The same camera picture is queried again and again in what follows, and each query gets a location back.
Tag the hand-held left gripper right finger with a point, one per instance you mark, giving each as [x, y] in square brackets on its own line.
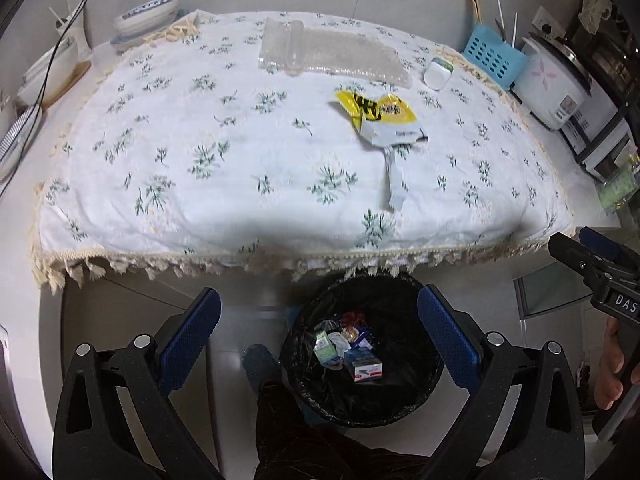
[445, 340]

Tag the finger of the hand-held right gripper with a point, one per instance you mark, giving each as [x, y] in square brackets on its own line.
[570, 250]
[597, 239]

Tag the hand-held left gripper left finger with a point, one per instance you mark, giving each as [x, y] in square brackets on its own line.
[192, 340]

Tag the black trash bin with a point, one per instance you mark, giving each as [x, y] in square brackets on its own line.
[400, 320]

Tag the blue white wrapper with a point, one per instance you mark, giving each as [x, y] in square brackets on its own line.
[364, 340]

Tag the blue white milk carton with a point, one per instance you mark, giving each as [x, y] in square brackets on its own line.
[364, 367]

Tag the red mesh net bag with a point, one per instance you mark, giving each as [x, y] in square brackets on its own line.
[352, 317]

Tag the white green bottle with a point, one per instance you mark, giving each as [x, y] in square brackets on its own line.
[437, 74]

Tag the yellow snack bag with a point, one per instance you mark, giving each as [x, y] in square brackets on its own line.
[380, 112]

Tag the clear bubble wrap sheet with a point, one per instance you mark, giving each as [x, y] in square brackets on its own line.
[350, 55]

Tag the person's right hand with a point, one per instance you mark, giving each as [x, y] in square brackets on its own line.
[610, 370]

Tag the green plastic bag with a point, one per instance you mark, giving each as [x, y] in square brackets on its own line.
[617, 190]

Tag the person's blue slipper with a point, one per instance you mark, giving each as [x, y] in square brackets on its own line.
[260, 365]

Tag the white countertop oven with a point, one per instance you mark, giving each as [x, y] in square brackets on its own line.
[595, 130]

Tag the small green box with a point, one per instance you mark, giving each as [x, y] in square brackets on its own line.
[325, 350]

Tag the person's patterned trouser leg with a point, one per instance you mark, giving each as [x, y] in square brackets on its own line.
[300, 450]

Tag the white rice cooker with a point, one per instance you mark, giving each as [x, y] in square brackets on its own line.
[550, 85]

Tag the dark glass cabinet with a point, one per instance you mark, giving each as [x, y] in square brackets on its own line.
[615, 60]

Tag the white floral tablecloth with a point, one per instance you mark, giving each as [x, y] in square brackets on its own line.
[225, 135]

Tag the blue plastic utensil basket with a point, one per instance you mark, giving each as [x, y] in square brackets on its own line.
[492, 55]

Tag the white plastic utensil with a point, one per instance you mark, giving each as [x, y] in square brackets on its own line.
[500, 17]
[515, 27]

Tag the wooden chopstick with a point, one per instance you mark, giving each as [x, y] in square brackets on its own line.
[472, 5]
[477, 4]

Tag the white container with sticks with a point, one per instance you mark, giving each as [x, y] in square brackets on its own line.
[77, 35]

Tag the blue white porcelain bowl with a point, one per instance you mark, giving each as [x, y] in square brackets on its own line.
[145, 15]

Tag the white wall socket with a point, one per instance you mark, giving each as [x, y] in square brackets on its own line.
[542, 20]

